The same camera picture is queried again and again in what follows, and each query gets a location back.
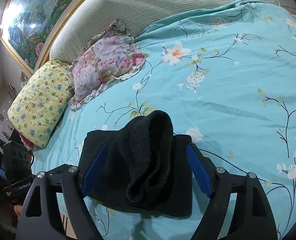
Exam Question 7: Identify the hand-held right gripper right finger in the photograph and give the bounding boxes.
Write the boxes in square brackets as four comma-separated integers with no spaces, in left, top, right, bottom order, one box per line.
[186,142,278,240]

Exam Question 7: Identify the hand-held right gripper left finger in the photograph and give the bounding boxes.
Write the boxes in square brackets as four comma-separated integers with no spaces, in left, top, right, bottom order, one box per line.
[15,144,106,240]

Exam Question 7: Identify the black pants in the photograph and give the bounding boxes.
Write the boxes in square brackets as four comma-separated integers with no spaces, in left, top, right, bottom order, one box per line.
[77,110,194,217]

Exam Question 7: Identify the pink ruffled cloth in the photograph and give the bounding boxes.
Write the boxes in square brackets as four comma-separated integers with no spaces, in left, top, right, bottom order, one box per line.
[17,129,40,152]

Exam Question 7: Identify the yellow printed pillow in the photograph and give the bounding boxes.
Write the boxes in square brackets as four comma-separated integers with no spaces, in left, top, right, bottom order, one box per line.
[7,59,75,149]

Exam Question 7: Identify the blue floral bedsheet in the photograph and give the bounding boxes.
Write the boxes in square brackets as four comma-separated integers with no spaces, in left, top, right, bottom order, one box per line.
[30,0,296,240]

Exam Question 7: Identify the pink floral pillow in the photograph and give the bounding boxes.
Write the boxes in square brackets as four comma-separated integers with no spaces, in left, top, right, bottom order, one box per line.
[67,19,147,112]

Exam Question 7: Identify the gold framed landscape painting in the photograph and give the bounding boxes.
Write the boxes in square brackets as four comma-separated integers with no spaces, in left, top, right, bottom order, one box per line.
[0,0,115,75]

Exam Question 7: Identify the white striped headboard cover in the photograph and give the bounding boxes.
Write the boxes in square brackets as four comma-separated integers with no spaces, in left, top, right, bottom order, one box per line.
[49,0,284,64]

